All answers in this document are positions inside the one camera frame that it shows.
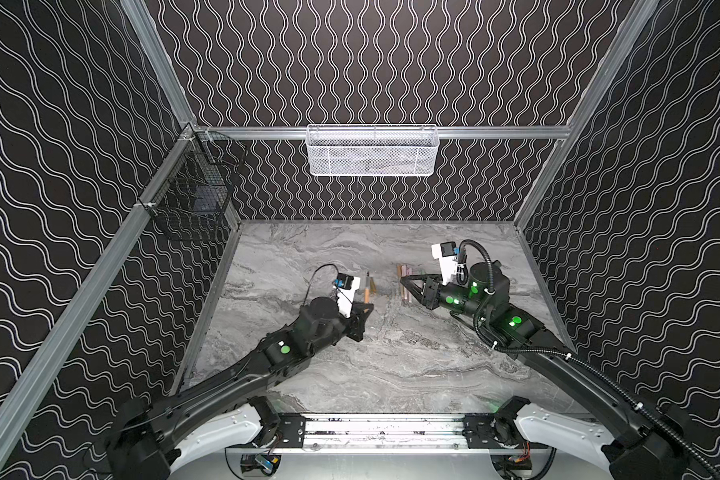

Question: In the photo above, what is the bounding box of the black wire basket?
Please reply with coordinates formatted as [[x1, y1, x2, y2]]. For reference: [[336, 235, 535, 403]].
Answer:
[[144, 130, 239, 243]]

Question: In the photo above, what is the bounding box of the aluminium left side bar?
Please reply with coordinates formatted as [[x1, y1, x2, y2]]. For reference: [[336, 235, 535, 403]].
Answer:
[[0, 122, 194, 480]]

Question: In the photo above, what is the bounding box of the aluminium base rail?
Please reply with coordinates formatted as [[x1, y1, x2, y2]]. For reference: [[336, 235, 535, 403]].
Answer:
[[225, 413, 547, 455]]

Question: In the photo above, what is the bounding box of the aluminium corner post left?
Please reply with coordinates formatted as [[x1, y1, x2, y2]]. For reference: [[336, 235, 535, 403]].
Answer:
[[121, 0, 197, 125]]

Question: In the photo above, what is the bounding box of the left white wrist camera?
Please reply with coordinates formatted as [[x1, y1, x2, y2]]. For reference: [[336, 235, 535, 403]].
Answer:
[[333, 273, 361, 318]]

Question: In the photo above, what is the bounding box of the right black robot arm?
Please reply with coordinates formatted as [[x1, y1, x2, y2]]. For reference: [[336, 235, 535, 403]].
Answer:
[[400, 262, 691, 479]]

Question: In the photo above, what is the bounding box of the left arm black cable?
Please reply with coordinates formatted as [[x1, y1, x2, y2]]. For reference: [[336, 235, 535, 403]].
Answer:
[[302, 262, 352, 307]]

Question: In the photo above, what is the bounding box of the aluminium corner post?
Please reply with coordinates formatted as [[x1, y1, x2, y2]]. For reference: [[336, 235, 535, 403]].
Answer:
[[121, 0, 197, 125], [514, 0, 659, 232]]

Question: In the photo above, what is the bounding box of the aluminium horizontal back bar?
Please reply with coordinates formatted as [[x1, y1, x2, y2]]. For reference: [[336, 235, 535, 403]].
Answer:
[[197, 124, 572, 141]]

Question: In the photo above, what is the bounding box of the brown pen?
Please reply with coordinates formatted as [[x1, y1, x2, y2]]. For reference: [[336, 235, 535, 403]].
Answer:
[[363, 271, 371, 304]]

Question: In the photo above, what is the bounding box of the aluminium corner post right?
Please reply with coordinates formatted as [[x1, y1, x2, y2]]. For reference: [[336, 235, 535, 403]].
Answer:
[[514, 0, 659, 232]]

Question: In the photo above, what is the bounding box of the white wire mesh basket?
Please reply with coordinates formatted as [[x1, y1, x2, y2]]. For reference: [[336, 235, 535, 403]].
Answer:
[[305, 135, 440, 177]]

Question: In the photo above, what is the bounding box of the white pen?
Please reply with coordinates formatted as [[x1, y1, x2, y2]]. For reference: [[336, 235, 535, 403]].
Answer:
[[400, 264, 408, 303]]

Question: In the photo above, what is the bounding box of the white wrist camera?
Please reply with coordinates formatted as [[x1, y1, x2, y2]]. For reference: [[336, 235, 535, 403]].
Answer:
[[431, 241, 468, 286], [333, 273, 361, 318]]

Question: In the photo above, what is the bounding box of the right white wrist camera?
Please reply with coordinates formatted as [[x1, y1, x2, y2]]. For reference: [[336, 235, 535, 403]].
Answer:
[[431, 241, 468, 286]]

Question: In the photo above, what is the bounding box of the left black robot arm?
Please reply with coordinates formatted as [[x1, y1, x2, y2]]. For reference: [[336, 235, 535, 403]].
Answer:
[[104, 297, 374, 479]]

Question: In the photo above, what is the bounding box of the tan pen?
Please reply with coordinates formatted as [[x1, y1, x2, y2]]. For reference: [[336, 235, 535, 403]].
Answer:
[[396, 263, 405, 300]]

